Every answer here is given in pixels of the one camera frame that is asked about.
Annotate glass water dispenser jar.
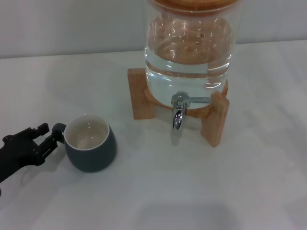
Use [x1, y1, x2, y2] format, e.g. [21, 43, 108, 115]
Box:
[143, 0, 242, 110]

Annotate chrome faucet tap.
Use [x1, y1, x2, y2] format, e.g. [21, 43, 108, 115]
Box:
[170, 91, 212, 132]

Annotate dark grey ceramic mug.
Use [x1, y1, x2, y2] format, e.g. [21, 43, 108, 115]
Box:
[52, 114, 118, 173]

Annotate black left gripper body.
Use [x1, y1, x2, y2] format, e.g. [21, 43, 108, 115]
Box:
[0, 133, 47, 184]

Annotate wooden jar lid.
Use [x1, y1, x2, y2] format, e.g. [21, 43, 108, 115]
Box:
[150, 0, 237, 12]

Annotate wooden dispenser stand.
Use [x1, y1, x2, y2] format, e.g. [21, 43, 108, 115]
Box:
[127, 68, 230, 147]

